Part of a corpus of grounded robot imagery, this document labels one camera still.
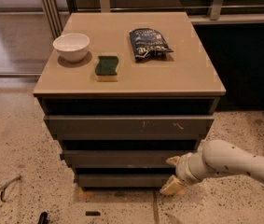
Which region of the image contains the dark blue snack bag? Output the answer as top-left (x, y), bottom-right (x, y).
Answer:
top-left (129, 28), bottom-right (173, 60)

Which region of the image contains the white ceramic bowl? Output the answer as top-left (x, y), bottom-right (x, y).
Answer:
top-left (53, 33), bottom-right (90, 63)

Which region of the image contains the black object bottom edge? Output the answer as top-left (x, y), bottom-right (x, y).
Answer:
top-left (38, 212), bottom-right (49, 224)

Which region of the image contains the green yellow sponge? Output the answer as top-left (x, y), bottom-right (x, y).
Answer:
top-left (94, 56), bottom-right (119, 82)

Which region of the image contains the metal rod on floor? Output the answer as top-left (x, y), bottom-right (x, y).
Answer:
top-left (0, 175), bottom-right (21, 203)

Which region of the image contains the grey drawer cabinet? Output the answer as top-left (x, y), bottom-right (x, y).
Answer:
top-left (32, 11), bottom-right (227, 192)

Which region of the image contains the small black floor object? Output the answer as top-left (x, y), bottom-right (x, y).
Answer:
top-left (85, 211), bottom-right (101, 217)

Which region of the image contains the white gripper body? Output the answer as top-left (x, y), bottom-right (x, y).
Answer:
top-left (175, 152), bottom-right (202, 185)

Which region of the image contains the grey drawer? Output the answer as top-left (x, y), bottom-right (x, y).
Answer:
top-left (44, 115), bottom-right (214, 140)
top-left (60, 150), bottom-right (189, 168)
top-left (75, 174), bottom-right (171, 188)

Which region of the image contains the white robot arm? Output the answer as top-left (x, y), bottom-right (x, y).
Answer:
top-left (160, 140), bottom-right (264, 196)

